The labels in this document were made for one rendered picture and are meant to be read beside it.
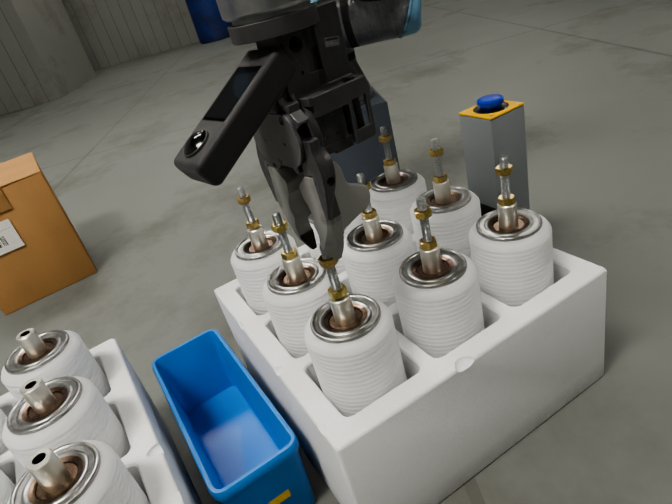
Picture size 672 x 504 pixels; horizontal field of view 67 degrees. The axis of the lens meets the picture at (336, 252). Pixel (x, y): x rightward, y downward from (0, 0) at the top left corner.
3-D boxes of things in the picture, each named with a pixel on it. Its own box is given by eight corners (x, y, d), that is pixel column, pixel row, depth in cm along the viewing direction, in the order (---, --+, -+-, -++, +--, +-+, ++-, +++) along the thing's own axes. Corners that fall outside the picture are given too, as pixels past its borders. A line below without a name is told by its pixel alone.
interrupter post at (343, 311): (361, 315, 54) (354, 290, 52) (350, 330, 52) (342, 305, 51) (342, 312, 55) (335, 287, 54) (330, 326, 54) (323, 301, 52)
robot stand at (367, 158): (327, 218, 133) (295, 105, 118) (394, 199, 132) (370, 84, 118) (336, 251, 117) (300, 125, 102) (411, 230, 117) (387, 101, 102)
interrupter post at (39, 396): (34, 407, 54) (17, 385, 52) (57, 394, 55) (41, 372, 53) (36, 420, 52) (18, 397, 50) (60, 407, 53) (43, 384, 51)
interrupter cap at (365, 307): (394, 304, 54) (392, 299, 54) (359, 352, 49) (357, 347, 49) (335, 294, 58) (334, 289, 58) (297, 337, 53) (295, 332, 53)
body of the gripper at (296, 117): (381, 142, 45) (350, -7, 39) (305, 182, 41) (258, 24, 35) (328, 134, 51) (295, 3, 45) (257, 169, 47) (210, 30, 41)
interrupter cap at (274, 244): (287, 229, 76) (286, 225, 75) (286, 254, 69) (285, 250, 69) (238, 241, 76) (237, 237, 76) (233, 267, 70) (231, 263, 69)
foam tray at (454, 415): (249, 372, 88) (212, 289, 80) (425, 271, 101) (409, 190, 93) (374, 555, 57) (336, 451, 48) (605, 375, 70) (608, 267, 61)
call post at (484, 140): (477, 273, 97) (457, 114, 81) (504, 257, 99) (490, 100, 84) (506, 288, 91) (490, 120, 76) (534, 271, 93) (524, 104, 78)
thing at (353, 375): (431, 414, 63) (406, 298, 54) (396, 479, 57) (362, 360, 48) (364, 394, 68) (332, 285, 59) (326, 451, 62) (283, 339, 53)
